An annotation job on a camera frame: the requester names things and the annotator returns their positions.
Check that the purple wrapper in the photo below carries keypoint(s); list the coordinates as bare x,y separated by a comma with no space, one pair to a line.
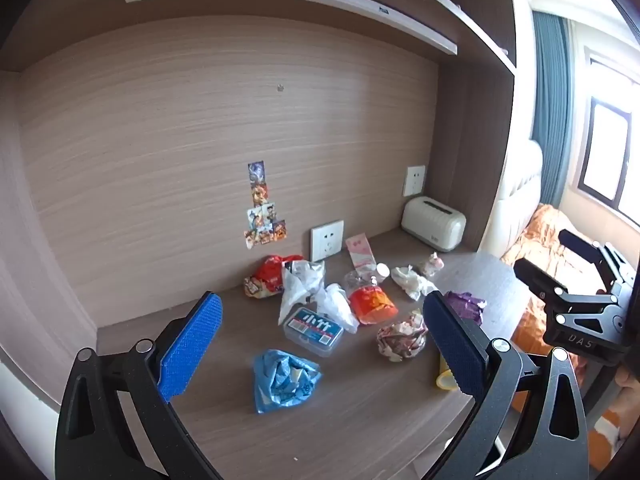
467,305

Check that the blue plastic bag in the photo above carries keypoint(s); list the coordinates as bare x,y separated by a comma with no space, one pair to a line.
280,380

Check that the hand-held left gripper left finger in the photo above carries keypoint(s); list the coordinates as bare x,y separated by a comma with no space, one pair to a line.
192,345

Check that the clear plastic bag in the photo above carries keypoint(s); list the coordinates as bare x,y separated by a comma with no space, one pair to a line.
337,305

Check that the orange blanket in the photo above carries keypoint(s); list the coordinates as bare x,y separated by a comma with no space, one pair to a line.
545,230

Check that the dark framed window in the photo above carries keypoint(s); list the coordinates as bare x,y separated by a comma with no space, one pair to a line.
607,150

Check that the person's right hand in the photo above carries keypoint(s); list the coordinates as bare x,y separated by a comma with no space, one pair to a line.
627,379

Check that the clear plastic bottle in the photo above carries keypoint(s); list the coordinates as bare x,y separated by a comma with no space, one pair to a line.
357,280

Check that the pink packet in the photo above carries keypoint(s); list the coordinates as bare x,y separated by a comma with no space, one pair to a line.
360,250

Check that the group of colourful wall stickers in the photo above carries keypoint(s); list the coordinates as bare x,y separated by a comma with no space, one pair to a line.
262,220

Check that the white plastic bag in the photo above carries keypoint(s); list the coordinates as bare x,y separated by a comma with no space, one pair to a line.
300,282

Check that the brown wrapper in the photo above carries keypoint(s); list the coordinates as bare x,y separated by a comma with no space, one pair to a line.
400,340

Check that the clear box with blue label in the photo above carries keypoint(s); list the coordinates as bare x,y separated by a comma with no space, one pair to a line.
312,330

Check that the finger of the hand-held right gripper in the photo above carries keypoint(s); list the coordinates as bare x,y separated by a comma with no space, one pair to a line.
580,242
537,275

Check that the red snack bag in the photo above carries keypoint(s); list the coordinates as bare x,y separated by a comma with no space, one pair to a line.
267,275

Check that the small crumpled pink wrapper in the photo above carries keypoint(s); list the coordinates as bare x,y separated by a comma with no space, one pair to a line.
432,263

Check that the orange snack packet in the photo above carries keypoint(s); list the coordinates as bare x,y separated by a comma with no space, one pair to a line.
372,305

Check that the wooden wall shelf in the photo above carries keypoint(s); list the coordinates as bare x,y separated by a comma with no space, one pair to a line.
480,0

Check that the blue curtain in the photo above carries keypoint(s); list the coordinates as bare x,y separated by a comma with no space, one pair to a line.
550,110

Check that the cream padded headboard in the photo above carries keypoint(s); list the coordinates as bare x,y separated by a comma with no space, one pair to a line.
520,185

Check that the cream toaster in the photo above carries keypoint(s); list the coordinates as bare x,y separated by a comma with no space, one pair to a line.
432,222

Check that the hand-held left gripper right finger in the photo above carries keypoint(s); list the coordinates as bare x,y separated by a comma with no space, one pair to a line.
455,345

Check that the white tissue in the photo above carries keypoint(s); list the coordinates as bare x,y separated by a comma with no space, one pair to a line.
410,282

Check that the white wall socket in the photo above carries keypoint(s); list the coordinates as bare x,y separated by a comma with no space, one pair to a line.
327,240
414,180

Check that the yellow cup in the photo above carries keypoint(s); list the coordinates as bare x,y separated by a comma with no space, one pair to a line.
442,380

